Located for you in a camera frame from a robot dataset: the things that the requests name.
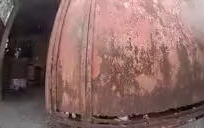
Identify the rusty red metal gate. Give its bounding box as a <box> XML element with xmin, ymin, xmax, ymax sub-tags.
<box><xmin>44</xmin><ymin>0</ymin><xmax>204</xmax><ymax>128</ymax></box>

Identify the dark building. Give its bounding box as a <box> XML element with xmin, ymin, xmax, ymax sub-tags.
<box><xmin>0</xmin><ymin>0</ymin><xmax>61</xmax><ymax>103</ymax></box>

